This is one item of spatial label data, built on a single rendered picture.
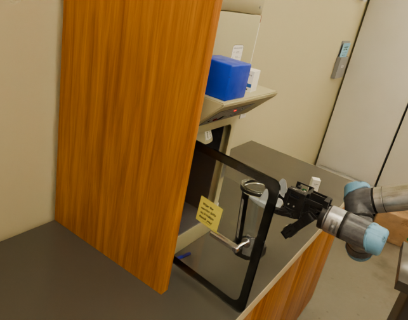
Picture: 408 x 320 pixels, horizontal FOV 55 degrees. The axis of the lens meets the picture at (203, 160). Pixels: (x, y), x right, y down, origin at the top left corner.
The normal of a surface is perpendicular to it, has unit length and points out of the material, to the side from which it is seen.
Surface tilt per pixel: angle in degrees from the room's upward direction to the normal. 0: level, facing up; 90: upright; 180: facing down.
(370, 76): 90
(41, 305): 0
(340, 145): 90
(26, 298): 0
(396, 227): 90
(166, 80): 90
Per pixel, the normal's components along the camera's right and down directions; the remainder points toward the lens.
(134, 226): -0.57, 0.23
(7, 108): 0.81, 0.37
